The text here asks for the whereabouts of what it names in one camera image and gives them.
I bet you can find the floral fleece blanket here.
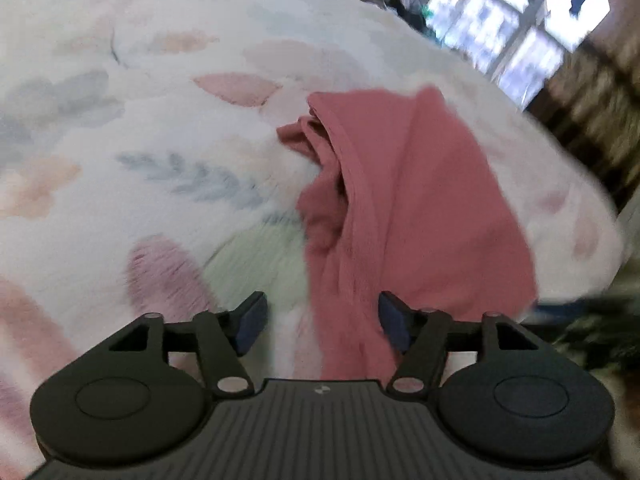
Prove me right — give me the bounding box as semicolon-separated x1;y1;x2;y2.
0;0;627;466

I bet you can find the dark brown curtain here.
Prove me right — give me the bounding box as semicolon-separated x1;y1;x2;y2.
525;45;640;211

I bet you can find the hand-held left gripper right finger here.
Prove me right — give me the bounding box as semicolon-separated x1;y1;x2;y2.
378;291;556;395

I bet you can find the window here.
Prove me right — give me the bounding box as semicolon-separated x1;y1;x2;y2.
417;0;613;111

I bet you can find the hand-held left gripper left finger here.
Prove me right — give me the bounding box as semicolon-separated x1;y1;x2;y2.
85;291;268;396

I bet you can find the pink turtleneck top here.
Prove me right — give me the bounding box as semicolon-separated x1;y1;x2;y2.
276;85;540;381

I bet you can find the dark cloth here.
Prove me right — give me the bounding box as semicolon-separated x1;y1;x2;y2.
520;270;640;386

